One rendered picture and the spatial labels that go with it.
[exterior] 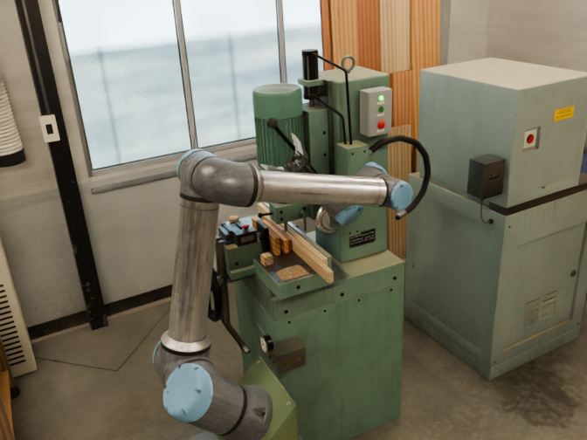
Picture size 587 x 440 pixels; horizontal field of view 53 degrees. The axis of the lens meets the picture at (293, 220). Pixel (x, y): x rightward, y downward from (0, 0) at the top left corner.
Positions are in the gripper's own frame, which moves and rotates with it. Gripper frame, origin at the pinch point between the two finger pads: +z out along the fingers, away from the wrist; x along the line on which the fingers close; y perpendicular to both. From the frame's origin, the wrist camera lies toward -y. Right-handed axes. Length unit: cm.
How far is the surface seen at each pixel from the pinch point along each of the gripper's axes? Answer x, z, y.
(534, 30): -194, 1, -179
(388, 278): 2, -53, -48
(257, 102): -7.3, 15.7, 2.9
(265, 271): 33.2, -22.4, -19.1
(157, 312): 102, 43, -154
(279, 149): -1.4, 1.3, -5.9
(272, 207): 14.1, -5.7, -24.6
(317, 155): -10.5, -7.0, -16.4
